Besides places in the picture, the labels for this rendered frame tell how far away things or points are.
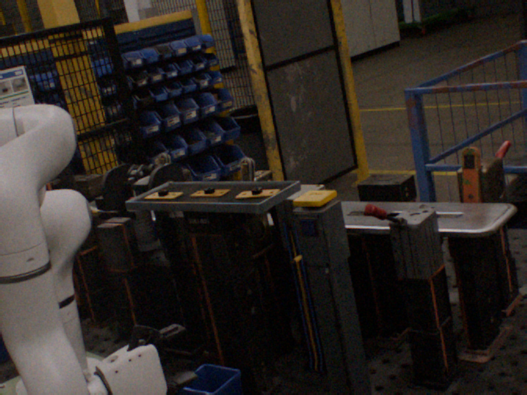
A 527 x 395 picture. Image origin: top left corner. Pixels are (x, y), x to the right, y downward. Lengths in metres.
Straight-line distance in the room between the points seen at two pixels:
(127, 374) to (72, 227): 0.41
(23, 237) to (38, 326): 0.14
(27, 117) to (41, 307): 0.30
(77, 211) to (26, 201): 0.47
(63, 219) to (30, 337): 0.45
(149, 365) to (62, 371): 0.19
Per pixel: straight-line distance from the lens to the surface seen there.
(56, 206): 1.60
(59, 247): 1.62
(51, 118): 1.25
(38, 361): 1.19
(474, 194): 1.77
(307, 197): 1.39
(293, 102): 5.12
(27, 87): 2.81
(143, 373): 1.32
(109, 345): 2.15
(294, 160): 5.11
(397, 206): 1.78
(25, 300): 1.18
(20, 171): 1.16
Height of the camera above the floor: 1.54
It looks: 15 degrees down
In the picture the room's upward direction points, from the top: 12 degrees counter-clockwise
